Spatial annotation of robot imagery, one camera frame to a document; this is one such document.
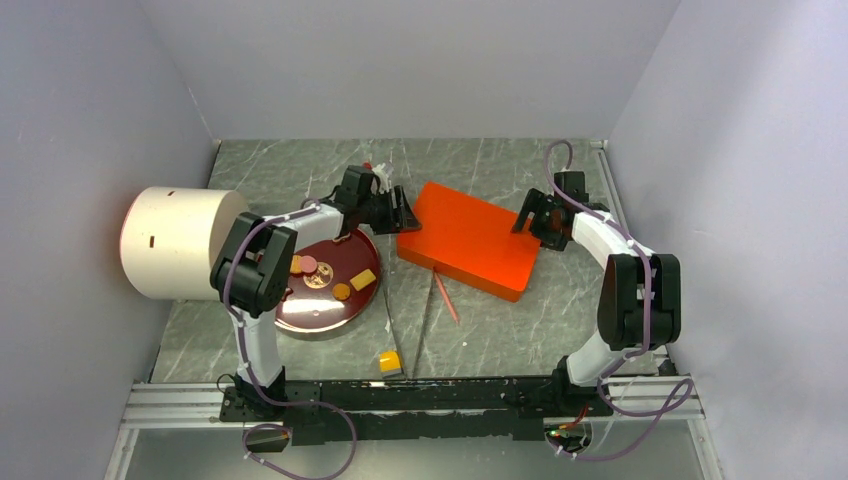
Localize yellow small block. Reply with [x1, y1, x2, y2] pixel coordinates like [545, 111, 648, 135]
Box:
[378, 350, 404, 378]

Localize white cylinder container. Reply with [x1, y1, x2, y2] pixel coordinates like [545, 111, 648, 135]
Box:
[119, 187, 248, 301]

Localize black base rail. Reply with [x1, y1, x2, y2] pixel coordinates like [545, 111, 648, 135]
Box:
[219, 370, 612, 446]

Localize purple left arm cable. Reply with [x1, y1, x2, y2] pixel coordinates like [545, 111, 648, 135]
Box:
[221, 198, 359, 480]

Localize brown round cookie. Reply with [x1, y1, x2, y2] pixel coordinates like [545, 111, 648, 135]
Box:
[290, 255, 302, 275]

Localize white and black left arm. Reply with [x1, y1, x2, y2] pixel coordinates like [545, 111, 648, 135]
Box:
[210, 163, 421, 420]

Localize rectangular butter biscuit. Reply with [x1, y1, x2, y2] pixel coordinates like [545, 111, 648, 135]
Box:
[350, 269, 377, 291]

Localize pink round cookie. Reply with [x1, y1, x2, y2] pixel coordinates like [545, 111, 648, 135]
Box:
[299, 255, 318, 275]

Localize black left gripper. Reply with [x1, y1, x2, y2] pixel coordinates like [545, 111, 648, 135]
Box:
[358, 186, 422, 236]

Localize dark red round plate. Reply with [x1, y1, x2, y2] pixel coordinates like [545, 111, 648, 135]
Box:
[276, 229, 381, 334]

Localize orange box lid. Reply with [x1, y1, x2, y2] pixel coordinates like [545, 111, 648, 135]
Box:
[396, 182, 540, 303]

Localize metal tongs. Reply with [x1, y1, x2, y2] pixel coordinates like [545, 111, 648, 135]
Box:
[382, 270, 435, 380]

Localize round orange cookie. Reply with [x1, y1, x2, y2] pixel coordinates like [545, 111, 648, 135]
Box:
[332, 283, 351, 302]

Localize pink stick near plate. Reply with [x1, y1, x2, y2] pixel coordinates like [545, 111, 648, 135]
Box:
[432, 271, 460, 325]

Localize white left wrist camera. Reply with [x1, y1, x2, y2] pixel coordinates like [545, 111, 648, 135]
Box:
[363, 162, 394, 194]

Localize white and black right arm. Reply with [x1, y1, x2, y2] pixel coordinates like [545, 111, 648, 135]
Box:
[512, 171, 682, 415]

